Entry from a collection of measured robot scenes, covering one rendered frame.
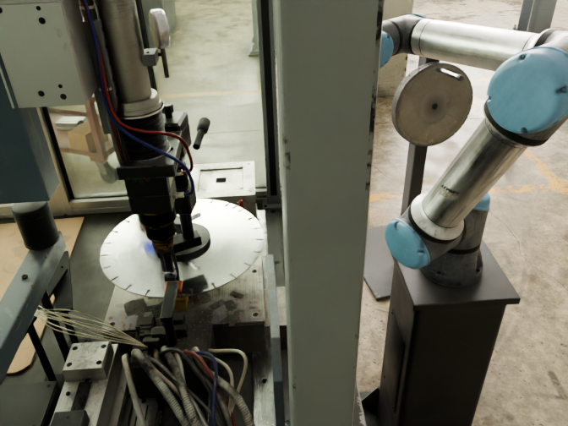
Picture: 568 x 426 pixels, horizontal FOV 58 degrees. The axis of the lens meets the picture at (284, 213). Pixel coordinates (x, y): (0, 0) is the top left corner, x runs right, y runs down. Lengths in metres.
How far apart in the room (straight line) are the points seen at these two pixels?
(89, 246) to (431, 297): 0.90
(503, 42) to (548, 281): 1.72
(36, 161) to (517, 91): 0.67
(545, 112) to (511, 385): 1.44
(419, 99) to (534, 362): 1.09
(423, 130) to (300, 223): 1.88
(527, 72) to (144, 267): 0.73
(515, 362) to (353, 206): 1.99
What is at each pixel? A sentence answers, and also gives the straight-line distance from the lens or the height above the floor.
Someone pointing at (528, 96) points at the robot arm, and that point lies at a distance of 0.84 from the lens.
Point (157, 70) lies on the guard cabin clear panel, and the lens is 1.40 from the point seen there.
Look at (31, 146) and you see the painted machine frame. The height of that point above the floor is 1.30.
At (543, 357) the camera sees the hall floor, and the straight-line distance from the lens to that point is 2.27.
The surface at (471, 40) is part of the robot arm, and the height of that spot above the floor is 1.30.
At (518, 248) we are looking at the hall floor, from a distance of 2.77.
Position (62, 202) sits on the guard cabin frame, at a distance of 1.63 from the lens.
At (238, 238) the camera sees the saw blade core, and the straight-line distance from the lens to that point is 1.06.
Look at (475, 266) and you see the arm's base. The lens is 1.29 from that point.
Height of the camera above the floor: 1.58
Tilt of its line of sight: 34 degrees down
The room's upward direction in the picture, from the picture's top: 2 degrees counter-clockwise
